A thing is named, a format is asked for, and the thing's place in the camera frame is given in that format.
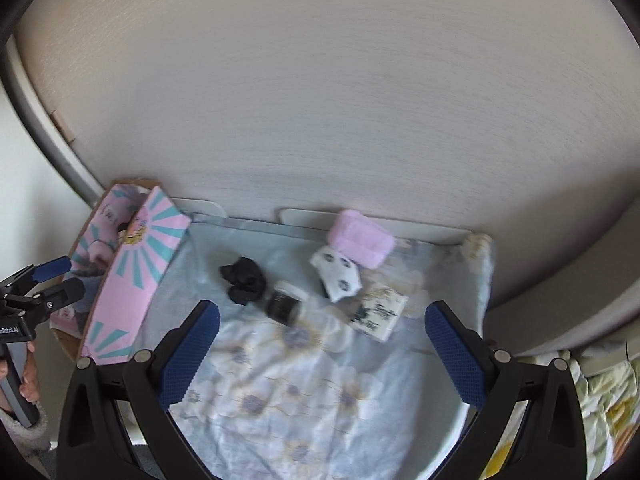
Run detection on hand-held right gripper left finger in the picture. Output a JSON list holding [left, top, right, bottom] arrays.
[[56, 300, 221, 480]]

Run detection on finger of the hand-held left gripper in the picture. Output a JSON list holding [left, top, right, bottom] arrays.
[[29, 278, 87, 312], [29, 256, 72, 282]]

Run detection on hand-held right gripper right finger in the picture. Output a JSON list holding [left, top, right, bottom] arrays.
[[425, 301, 587, 480]]

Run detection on pink fuzzy sock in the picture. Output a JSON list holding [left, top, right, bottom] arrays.
[[327, 209, 393, 270], [82, 240, 118, 268]]

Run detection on cardboard box with pink lining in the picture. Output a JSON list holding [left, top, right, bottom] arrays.
[[50, 177, 193, 367]]

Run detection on person's left forearm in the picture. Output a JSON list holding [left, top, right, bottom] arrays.
[[0, 400, 51, 467]]

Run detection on person's left hand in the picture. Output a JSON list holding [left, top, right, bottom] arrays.
[[0, 340, 42, 405]]

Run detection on white printed tissue pack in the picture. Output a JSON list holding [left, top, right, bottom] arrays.
[[347, 284, 410, 343]]

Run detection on dark jar with white lid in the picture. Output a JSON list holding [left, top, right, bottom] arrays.
[[264, 281, 307, 322]]

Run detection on grey pillow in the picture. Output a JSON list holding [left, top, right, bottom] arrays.
[[510, 280, 640, 361]]

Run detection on floral blue cloth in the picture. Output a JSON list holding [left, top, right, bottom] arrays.
[[127, 215, 496, 480]]

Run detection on white sock with black print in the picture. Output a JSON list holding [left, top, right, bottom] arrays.
[[309, 247, 362, 302]]

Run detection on floral green yellow blanket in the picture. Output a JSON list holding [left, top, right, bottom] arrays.
[[482, 345, 640, 480]]

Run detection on white door frame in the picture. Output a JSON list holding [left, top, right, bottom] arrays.
[[0, 35, 106, 206]]

